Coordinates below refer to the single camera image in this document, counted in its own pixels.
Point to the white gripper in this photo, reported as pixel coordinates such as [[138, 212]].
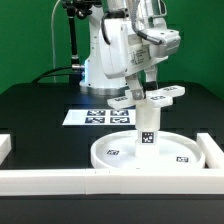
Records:
[[126, 55]]

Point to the white fiducial marker sheet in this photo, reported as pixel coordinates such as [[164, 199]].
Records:
[[90, 117]]

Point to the white cross-shaped table base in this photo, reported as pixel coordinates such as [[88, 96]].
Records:
[[155, 98]]

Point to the white right fence bar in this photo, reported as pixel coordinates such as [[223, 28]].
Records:
[[214, 156]]

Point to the white round table top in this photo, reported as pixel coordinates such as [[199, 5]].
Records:
[[161, 150]]

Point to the white left fence bar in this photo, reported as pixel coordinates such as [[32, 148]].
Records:
[[5, 146]]

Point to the white fence bar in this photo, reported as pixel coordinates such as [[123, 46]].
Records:
[[103, 181], [5, 146], [214, 156]]

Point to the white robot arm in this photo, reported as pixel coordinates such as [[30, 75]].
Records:
[[141, 14]]

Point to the white front fence bar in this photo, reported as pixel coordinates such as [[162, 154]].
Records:
[[103, 181]]

